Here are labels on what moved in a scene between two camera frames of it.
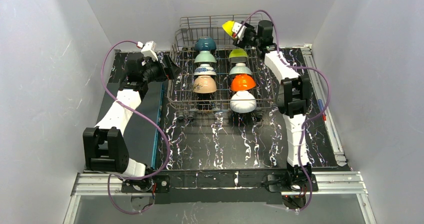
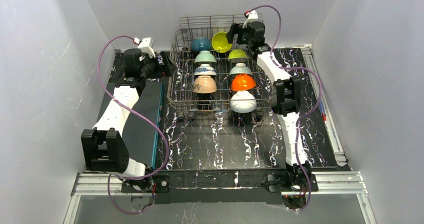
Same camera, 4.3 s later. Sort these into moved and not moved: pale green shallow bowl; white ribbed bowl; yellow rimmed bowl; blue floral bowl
Moved: yellow rimmed bowl
Not moved: pale green shallow bowl; white ribbed bowl; blue floral bowl
